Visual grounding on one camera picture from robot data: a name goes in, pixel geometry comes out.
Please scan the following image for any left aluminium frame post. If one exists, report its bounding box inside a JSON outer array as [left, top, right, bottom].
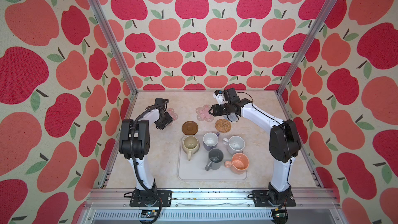
[[76, 0, 138, 95]]

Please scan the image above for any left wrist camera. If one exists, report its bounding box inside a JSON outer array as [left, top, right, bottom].
[[154, 97, 166, 107]]

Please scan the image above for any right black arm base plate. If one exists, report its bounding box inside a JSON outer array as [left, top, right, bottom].
[[248, 190, 296, 208]]

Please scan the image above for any brown wooden round coaster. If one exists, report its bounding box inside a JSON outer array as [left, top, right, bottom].
[[181, 121, 199, 135]]

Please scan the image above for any grey woven round coaster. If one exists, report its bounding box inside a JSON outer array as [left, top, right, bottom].
[[225, 113, 239, 122]]

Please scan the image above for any front aluminium frame rail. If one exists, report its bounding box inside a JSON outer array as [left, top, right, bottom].
[[77, 188, 348, 224]]

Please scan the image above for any right aluminium frame post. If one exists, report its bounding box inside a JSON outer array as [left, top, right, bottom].
[[276, 0, 353, 94]]

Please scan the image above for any white ceramic mug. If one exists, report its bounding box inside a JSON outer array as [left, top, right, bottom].
[[222, 136, 246, 155]]

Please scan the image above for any cream ceramic mug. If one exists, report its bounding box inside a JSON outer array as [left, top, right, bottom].
[[182, 136, 200, 161]]

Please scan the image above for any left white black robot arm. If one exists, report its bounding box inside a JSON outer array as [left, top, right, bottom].
[[119, 108, 173, 204]]

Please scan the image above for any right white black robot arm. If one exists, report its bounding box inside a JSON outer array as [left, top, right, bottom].
[[209, 95, 302, 206]]

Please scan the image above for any salmon pink ceramic mug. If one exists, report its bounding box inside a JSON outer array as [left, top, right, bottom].
[[224, 153, 250, 174]]

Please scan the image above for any pink flower coaster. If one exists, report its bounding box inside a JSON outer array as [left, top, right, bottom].
[[167, 108, 178, 121], [195, 105, 214, 122]]

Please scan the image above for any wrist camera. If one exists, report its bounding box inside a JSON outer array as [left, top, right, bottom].
[[212, 88, 240, 105], [154, 97, 166, 107]]

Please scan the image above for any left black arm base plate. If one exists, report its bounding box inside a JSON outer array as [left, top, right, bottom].
[[130, 189, 173, 207]]

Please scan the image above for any lavender ceramic mug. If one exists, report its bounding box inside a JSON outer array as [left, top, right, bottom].
[[203, 132, 220, 151]]

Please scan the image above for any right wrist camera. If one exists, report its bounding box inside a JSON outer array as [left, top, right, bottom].
[[212, 88, 240, 105]]

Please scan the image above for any beige rectangular tray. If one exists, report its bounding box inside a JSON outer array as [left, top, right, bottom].
[[177, 135, 248, 181]]

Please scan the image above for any aluminium frame post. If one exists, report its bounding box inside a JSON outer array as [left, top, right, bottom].
[[76, 0, 138, 95], [276, 0, 353, 94]]

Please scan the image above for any dark grey ceramic mug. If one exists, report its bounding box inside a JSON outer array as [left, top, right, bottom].
[[205, 148, 224, 171]]

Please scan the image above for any tan rattan round coaster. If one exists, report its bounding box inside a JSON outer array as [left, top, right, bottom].
[[215, 119, 232, 133]]

